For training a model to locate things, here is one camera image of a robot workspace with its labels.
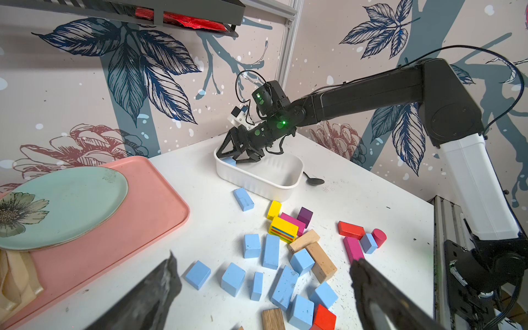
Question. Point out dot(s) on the yellow striped block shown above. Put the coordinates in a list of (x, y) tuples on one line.
[(285, 230)]

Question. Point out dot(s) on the red cube block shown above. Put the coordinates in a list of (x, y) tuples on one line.
[(323, 319)]

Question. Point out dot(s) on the white rectangular plastic bin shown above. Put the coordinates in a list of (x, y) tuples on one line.
[(275, 177)]

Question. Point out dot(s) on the black spoon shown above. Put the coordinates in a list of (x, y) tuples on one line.
[(313, 181)]

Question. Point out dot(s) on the brown wood block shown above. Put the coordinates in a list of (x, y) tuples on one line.
[(272, 319)]

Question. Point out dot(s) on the red block right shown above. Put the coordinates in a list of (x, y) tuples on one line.
[(350, 230)]

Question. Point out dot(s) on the magenta rectangular block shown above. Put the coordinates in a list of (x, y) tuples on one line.
[(300, 224)]

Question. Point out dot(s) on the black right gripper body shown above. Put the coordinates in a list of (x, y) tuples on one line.
[(280, 117)]

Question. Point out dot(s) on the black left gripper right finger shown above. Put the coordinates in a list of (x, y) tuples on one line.
[(381, 305)]

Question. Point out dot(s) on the green floral plate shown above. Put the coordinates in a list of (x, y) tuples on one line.
[(59, 207)]

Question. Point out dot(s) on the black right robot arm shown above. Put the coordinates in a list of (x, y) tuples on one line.
[(433, 94)]

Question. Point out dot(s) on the purple cube block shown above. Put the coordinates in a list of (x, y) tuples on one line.
[(305, 216)]

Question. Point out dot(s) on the Chuba cassava chips bag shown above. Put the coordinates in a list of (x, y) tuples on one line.
[(182, 20)]

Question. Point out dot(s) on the pink cylinder block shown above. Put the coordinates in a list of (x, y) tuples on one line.
[(379, 236)]

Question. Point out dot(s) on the blue cube block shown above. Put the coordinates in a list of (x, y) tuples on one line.
[(230, 161), (197, 275), (251, 246)]

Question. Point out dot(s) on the aluminium mounting rail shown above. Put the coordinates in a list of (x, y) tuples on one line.
[(456, 305)]

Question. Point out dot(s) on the natural wood block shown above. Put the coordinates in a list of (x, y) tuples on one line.
[(324, 269)]

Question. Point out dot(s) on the pink plastic tray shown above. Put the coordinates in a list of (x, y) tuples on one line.
[(151, 211)]

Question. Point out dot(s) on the blue rectangular block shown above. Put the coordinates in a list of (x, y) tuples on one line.
[(243, 199)]

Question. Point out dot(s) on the small yellow block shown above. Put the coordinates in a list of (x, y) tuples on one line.
[(274, 210)]

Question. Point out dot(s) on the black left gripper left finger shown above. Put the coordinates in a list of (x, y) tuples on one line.
[(147, 305)]

